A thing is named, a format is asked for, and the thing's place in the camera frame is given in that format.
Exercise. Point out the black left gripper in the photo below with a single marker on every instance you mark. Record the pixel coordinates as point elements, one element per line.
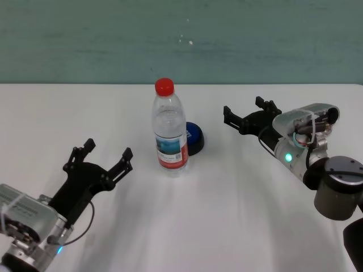
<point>82,184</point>

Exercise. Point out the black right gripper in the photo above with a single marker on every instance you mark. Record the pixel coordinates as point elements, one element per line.
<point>259,123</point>

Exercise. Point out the blue button black base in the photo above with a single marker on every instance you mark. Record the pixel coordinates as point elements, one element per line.
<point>195,137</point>

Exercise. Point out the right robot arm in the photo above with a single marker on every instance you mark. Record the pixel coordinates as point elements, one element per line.
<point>334,187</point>

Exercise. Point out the clear water bottle red cap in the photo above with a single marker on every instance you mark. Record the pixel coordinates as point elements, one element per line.
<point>169,127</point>

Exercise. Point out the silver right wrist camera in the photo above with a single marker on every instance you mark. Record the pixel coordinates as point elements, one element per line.
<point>289,120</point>

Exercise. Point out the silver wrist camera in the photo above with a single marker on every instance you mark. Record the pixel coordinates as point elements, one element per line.
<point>289,120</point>
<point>31,209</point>

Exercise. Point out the white right camera zip tie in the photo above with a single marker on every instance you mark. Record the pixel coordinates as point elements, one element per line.
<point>312,127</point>

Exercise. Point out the white camera zip tie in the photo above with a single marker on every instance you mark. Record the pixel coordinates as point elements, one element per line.
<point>312,127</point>
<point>8,207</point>

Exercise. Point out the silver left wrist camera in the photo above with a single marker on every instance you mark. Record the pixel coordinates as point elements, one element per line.
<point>31,209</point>

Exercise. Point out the white left camera zip tie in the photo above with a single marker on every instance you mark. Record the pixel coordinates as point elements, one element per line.
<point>8,207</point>

